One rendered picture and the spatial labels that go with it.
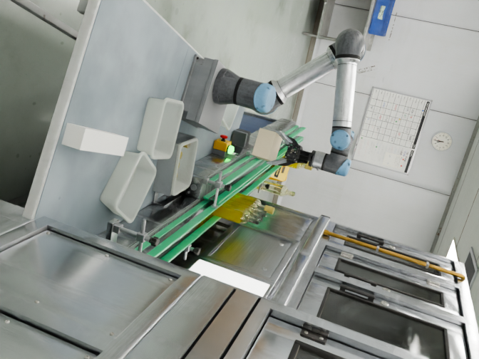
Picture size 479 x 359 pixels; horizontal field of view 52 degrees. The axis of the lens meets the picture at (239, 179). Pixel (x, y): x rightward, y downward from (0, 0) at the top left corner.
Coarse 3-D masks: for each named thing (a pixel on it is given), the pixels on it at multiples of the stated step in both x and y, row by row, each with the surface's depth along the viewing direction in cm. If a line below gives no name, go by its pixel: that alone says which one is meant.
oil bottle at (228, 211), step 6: (222, 204) 221; (228, 204) 222; (216, 210) 221; (222, 210) 220; (228, 210) 219; (234, 210) 218; (240, 210) 219; (246, 210) 220; (222, 216) 220; (228, 216) 219; (234, 216) 218; (240, 216) 217; (246, 216) 217; (240, 222) 218; (246, 222) 218
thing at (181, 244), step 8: (272, 168) 311; (264, 176) 293; (248, 184) 273; (256, 184) 275; (240, 192) 259; (248, 192) 260; (208, 216) 222; (216, 216) 222; (200, 224) 211; (208, 224) 212; (192, 232) 203; (200, 232) 203; (184, 240) 194; (192, 240) 195; (168, 248) 186; (176, 248) 186; (184, 248) 188; (160, 256) 179; (168, 256) 179
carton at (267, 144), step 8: (264, 136) 208; (272, 136) 207; (256, 144) 209; (264, 144) 208; (272, 144) 207; (280, 144) 222; (256, 152) 208; (264, 152) 207; (272, 152) 212; (272, 160) 216
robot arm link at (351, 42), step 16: (352, 32) 189; (336, 48) 190; (352, 48) 186; (352, 64) 188; (336, 80) 191; (352, 80) 188; (336, 96) 190; (352, 96) 189; (336, 112) 189; (352, 112) 190; (336, 128) 189; (336, 144) 187
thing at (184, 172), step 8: (184, 144) 190; (192, 144) 204; (184, 152) 206; (192, 152) 205; (176, 160) 190; (184, 160) 207; (192, 160) 206; (176, 168) 191; (184, 168) 208; (192, 168) 207; (176, 176) 192; (184, 176) 209; (176, 184) 205; (184, 184) 207; (176, 192) 198
